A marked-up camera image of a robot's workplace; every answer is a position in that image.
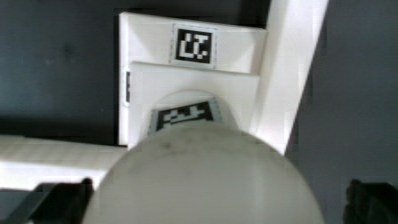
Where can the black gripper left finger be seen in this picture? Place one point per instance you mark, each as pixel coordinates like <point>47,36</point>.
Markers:
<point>48,205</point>

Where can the white front fence bar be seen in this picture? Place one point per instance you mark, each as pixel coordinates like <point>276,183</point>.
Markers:
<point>47,161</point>

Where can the white lamp base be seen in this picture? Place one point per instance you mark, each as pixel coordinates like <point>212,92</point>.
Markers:
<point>191,58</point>

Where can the white right fence bar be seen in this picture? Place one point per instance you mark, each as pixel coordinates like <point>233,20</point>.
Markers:
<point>294,27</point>

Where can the white fence bar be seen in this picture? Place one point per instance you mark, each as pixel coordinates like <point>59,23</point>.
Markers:
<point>47,161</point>
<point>294,27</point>

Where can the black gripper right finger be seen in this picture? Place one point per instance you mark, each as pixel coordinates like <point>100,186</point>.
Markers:
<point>372,203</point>

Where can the white lamp bulb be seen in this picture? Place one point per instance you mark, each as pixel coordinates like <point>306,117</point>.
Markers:
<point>203,176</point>

